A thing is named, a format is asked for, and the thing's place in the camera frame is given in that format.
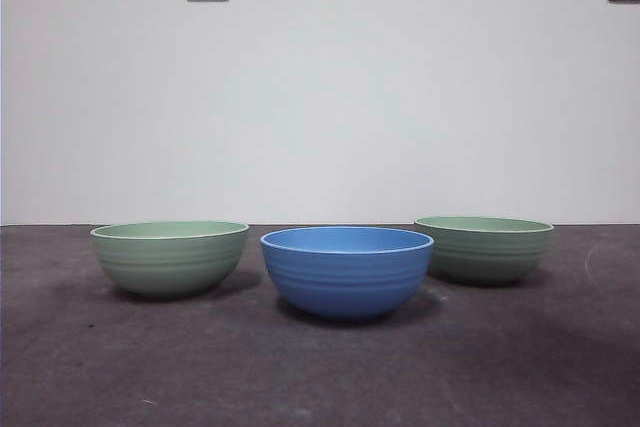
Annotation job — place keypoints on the blue ribbed bowl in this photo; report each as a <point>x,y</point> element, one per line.
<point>345,282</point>

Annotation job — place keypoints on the green ribbed bowl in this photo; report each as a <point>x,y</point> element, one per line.
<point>492,257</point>
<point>170,262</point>

